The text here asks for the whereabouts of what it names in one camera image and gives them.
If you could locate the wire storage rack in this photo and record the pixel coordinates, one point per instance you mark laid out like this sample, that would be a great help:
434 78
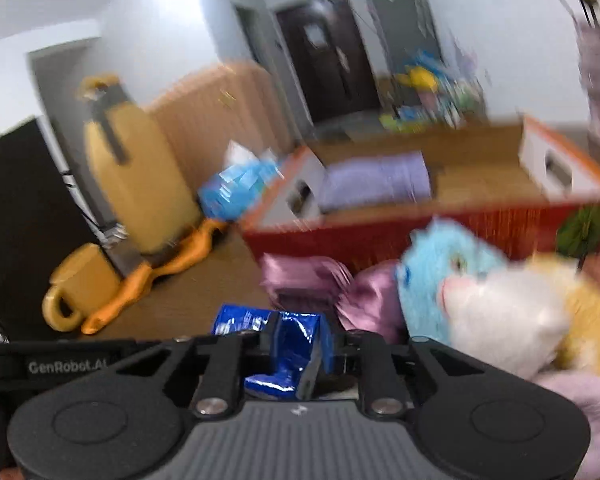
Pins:
459 102

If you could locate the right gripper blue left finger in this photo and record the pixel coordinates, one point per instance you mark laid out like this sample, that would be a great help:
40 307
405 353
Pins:
265 378

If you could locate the blue plush toy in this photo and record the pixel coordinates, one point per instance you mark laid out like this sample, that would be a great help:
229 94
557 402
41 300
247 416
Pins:
443 249

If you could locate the red orange cardboard box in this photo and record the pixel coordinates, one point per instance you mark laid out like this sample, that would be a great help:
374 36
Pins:
521 186

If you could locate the black paper shopping bag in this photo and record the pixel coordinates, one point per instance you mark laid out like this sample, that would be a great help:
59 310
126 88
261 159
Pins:
40 225

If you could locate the yellow thermos jug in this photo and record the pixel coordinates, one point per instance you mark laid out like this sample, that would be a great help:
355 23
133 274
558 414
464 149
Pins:
134 167

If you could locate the purple satin scrunchie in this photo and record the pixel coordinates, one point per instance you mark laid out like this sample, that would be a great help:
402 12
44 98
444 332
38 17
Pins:
367 301

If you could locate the pink ribbed suitcase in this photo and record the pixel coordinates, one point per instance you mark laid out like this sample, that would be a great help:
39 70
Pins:
205 111

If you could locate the lilac fluffy headband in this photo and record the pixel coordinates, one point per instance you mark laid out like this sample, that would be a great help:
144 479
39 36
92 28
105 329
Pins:
583 389

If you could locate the white yellow plush alpaca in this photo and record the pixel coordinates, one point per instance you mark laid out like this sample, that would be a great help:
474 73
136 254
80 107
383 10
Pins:
526 317

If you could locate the orange strap band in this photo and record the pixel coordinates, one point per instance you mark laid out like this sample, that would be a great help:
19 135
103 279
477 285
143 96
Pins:
191 251

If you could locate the green basket on floor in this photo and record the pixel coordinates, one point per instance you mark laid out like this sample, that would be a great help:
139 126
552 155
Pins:
396 124

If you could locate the blue tissue pack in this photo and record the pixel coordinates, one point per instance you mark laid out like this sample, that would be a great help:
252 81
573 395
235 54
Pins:
245 176

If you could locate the dark brown entrance door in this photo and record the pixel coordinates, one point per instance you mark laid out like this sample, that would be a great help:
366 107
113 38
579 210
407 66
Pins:
329 58

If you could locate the grey refrigerator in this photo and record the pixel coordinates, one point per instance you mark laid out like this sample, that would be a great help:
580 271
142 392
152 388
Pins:
402 29

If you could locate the lilac knit pouch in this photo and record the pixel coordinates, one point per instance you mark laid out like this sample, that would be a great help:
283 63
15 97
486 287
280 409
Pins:
365 181

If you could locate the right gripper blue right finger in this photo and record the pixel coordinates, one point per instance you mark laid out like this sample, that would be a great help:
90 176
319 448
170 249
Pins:
332 340

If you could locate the blue small tissue packet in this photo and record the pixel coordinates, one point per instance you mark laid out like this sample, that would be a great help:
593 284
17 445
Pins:
299 356

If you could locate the yellow watering can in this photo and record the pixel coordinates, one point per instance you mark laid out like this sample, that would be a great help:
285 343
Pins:
419 78

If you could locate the yellow ceramic mug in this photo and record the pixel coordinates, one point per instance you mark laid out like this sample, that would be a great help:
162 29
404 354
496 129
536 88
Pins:
83 283

